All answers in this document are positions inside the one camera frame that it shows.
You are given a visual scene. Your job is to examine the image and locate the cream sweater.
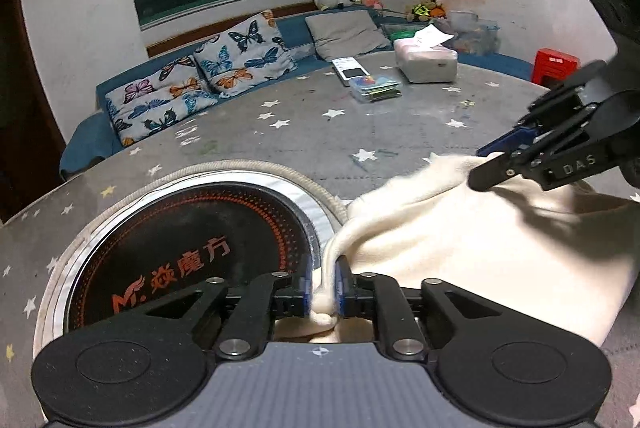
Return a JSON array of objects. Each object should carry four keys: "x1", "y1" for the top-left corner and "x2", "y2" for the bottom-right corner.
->
[{"x1": 276, "y1": 154, "x2": 639, "y2": 344}]

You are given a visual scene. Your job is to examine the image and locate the red plastic stool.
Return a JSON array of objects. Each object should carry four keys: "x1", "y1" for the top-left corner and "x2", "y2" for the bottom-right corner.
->
[{"x1": 532, "y1": 48, "x2": 580, "y2": 89}]

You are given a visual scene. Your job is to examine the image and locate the clear plastic storage bin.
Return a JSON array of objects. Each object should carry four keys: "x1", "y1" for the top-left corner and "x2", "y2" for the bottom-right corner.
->
[{"x1": 445, "y1": 11, "x2": 500, "y2": 56}]

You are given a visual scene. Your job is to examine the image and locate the black induction cooktop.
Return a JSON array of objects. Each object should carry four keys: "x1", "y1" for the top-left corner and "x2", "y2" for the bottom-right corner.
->
[{"x1": 66, "y1": 181, "x2": 317, "y2": 330}]

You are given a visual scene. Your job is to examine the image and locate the white tissue box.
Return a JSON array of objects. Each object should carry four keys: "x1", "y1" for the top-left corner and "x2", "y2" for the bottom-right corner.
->
[{"x1": 394, "y1": 24, "x2": 458, "y2": 84}]

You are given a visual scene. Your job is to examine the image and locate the grey star tablecloth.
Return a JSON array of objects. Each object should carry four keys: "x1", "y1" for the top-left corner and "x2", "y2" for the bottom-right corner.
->
[{"x1": 0, "y1": 49, "x2": 640, "y2": 428}]

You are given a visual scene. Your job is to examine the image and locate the clear box colourful items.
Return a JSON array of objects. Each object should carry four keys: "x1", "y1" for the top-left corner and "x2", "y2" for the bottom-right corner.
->
[{"x1": 349, "y1": 76, "x2": 401, "y2": 102}]

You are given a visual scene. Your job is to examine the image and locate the white remote device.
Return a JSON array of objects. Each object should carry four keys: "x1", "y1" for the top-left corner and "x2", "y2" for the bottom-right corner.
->
[{"x1": 331, "y1": 57, "x2": 369, "y2": 87}]

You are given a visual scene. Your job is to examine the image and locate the grey cushion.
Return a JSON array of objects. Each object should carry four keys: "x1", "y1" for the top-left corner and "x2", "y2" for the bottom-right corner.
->
[{"x1": 305, "y1": 10, "x2": 390, "y2": 62}]

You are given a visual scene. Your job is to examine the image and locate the left butterfly pillow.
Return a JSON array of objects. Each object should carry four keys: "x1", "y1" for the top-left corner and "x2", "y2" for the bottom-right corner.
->
[{"x1": 105, "y1": 55, "x2": 218, "y2": 147}]

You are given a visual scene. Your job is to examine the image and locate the butterfly pillow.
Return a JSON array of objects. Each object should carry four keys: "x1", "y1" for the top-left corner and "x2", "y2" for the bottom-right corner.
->
[
  {"x1": 105, "y1": 55, "x2": 218, "y2": 147},
  {"x1": 193, "y1": 9, "x2": 297, "y2": 96}
]

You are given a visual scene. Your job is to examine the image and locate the right butterfly pillow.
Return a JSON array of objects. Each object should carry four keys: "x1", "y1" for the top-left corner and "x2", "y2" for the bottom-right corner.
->
[{"x1": 193, "y1": 9, "x2": 297, "y2": 96}]

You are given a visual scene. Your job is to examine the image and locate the blue corner sofa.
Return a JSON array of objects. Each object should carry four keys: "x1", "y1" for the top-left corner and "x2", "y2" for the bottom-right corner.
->
[{"x1": 58, "y1": 5, "x2": 535, "y2": 181}]

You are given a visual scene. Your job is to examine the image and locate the dark wooden door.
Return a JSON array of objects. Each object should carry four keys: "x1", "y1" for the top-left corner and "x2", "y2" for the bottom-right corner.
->
[{"x1": 0, "y1": 0, "x2": 66, "y2": 222}]

